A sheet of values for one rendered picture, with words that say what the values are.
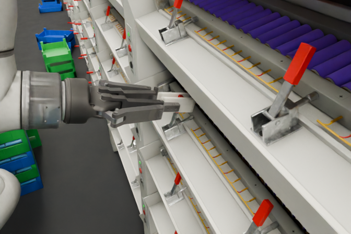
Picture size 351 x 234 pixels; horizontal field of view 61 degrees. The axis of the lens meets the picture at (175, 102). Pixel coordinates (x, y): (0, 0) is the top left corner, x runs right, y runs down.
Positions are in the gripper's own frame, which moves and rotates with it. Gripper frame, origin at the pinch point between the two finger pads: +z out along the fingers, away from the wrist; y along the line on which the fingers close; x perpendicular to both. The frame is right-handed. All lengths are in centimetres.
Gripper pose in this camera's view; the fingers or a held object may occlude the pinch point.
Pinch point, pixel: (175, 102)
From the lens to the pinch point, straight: 56.7
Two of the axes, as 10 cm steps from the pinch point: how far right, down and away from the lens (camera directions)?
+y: 3.7, 5.0, -7.8
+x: 2.3, -8.7, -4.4
